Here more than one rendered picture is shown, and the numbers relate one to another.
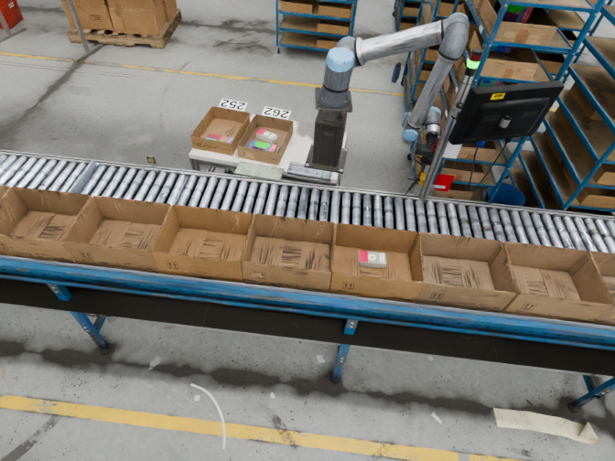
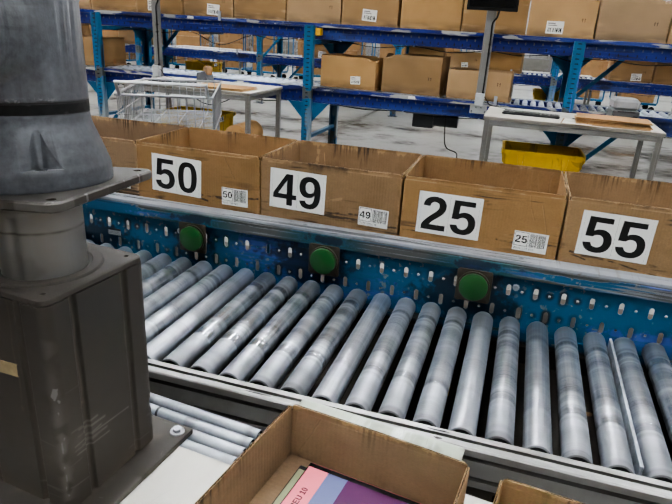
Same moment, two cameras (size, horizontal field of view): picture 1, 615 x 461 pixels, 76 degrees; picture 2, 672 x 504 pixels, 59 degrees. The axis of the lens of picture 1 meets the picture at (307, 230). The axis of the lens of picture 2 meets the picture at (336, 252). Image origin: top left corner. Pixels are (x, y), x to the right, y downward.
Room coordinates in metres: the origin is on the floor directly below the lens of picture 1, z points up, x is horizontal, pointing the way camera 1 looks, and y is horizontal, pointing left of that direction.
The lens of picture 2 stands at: (2.74, 0.47, 1.40)
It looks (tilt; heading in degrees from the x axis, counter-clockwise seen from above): 21 degrees down; 194
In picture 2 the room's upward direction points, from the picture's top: 3 degrees clockwise
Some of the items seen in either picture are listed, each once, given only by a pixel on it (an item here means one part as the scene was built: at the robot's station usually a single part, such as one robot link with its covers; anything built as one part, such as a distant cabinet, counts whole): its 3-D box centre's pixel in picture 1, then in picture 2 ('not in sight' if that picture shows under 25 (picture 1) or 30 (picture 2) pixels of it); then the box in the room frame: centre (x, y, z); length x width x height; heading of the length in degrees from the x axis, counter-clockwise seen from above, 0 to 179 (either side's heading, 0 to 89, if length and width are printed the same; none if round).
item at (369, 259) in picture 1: (372, 259); not in sight; (1.17, -0.32, 0.90); 0.13 x 0.07 x 0.04; 89
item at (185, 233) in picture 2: not in sight; (190, 238); (1.33, -0.31, 0.81); 0.07 x 0.01 x 0.07; 88
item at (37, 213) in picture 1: (43, 224); not in sight; (1.17, 1.25, 0.96); 0.39 x 0.29 x 0.17; 88
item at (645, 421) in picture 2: (170, 202); (638, 403); (1.61, 0.82, 0.72); 0.52 x 0.05 x 0.05; 178
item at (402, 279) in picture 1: (374, 262); (220, 168); (1.11, -0.32, 0.96); 0.39 x 0.29 x 0.17; 88
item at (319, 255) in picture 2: not in sight; (322, 261); (1.35, 0.08, 0.81); 0.07 x 0.01 x 0.07; 88
